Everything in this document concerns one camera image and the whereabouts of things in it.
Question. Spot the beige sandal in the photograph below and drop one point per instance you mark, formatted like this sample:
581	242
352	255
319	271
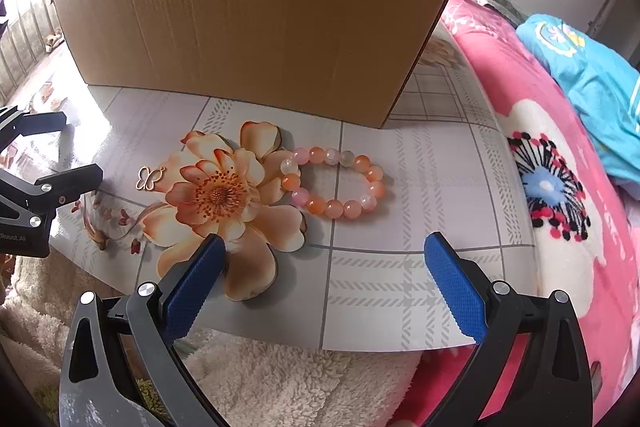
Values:
54	43

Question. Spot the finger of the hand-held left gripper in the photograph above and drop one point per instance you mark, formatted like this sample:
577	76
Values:
75	179
40	122

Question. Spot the blue garment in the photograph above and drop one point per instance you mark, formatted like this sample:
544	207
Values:
590	82

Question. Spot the grey plaid floral mat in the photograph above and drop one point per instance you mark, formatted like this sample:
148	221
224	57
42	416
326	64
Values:
425	167

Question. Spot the brown cardboard box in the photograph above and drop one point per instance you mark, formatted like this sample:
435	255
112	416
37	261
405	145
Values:
250	32

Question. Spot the gold butterfly pendant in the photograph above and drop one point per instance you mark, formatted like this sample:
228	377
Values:
142	181

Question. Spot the green plush cloth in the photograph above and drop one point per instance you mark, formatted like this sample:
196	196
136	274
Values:
147	394

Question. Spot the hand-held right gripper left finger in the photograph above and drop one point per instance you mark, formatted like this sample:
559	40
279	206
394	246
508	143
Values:
195	292

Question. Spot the pink floral blanket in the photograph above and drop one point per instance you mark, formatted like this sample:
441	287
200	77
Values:
480	57

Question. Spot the balcony railing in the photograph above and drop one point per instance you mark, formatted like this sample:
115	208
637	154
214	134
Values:
25	37

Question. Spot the white fleece blanket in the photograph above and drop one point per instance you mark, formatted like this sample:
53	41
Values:
300	387

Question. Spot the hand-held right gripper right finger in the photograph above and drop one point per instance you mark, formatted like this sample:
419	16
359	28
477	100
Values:
457	292

